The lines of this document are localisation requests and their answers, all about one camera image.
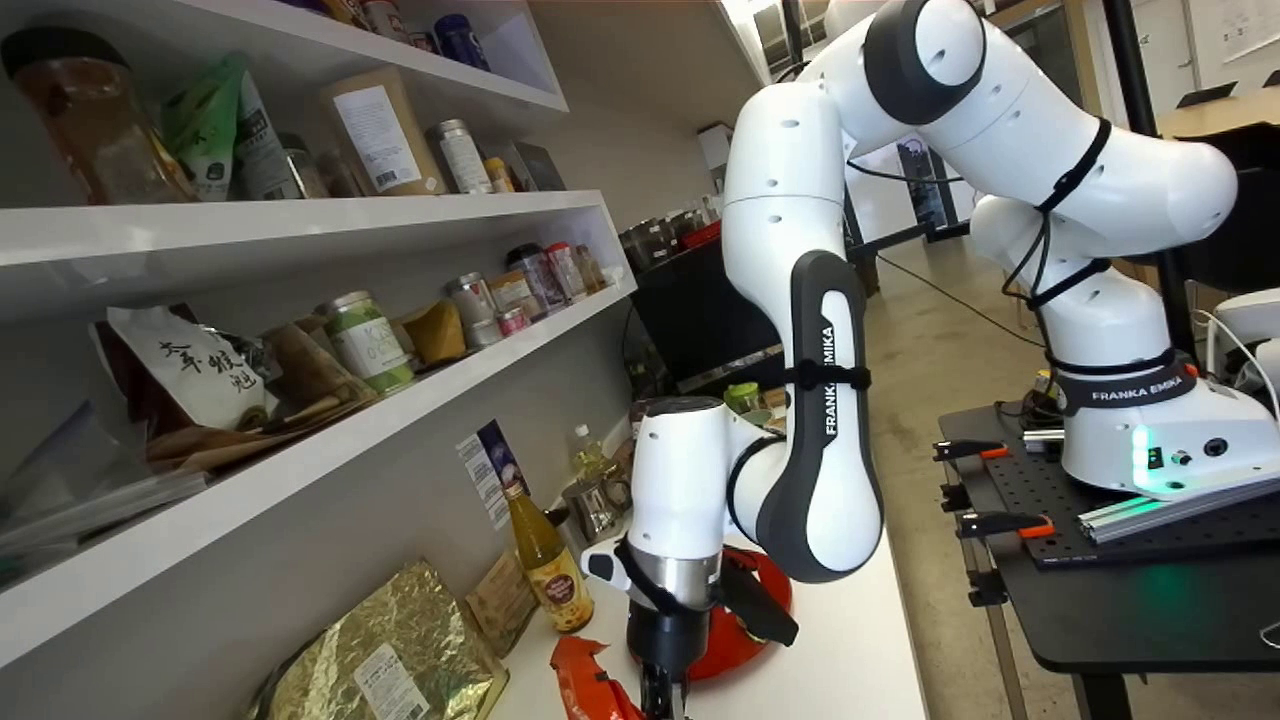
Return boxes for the yellow oil bottle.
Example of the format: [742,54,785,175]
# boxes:
[502,479,596,635]

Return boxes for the green packet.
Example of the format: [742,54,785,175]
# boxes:
[160,52,251,202]

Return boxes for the white device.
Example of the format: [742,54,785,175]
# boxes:
[1209,288,1280,393]

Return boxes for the grey white packet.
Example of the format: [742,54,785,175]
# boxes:
[234,70,303,201]

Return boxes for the dark blue can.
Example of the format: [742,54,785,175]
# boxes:
[433,13,492,72]

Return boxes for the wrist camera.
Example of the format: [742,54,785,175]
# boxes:
[714,549,800,647]

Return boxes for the black pole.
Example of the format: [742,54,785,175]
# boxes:
[1099,0,1198,361]

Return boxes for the red orange foil packet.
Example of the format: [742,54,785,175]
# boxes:
[548,634,647,720]

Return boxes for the large amber jar black lid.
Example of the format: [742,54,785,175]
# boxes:
[0,25,198,207]

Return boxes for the brown paper bag white label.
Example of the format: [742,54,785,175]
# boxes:
[318,67,449,198]

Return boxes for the metal pitcher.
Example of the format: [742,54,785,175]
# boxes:
[559,477,634,547]

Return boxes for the green jar silver lid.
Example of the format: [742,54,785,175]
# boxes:
[319,290,417,395]

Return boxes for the black appliance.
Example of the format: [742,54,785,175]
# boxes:
[627,238,787,397]

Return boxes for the blue white carton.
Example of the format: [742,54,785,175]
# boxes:
[456,418,532,532]

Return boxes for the dark jar black lid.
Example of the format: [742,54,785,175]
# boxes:
[505,243,567,317]

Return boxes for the brown packet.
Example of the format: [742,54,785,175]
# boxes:
[464,547,542,660]

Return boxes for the dark glass jar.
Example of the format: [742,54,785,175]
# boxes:
[279,132,332,200]

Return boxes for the orange-handled black clamp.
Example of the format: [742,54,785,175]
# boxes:
[955,510,1057,542]
[933,439,1012,465]

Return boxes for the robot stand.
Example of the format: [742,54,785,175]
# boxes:
[935,400,1280,720]

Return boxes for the gold foil packet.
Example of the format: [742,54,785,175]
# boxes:
[245,557,512,720]

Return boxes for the wooden table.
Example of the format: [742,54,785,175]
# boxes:
[1155,84,1280,142]

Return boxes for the jar with white label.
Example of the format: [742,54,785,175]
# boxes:
[361,0,412,44]

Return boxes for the clear plastic bags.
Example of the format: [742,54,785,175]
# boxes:
[0,398,213,586]

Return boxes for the silver tin white label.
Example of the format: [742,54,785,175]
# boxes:
[426,119,494,195]

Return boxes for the black cable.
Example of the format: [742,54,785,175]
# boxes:
[874,250,1047,352]

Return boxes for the white packet black characters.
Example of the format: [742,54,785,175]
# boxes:
[105,304,279,432]

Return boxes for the row of dark jars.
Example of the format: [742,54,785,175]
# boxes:
[619,205,723,273]

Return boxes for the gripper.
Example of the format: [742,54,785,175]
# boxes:
[626,597,713,720]

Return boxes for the dark box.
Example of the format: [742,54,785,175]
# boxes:
[506,140,568,193]

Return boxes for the glass jar silver lid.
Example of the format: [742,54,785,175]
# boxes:
[445,272,499,331]

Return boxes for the crumpled brown paper bags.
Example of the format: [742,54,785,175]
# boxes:
[145,318,381,473]

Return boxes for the beige box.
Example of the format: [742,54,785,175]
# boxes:
[487,269,547,323]

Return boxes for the jar with red lid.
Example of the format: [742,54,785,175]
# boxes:
[545,241,590,305]

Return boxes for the white wall shelf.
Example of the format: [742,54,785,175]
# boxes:
[0,0,641,673]

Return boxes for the white cable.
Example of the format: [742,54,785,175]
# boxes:
[1194,308,1280,423]

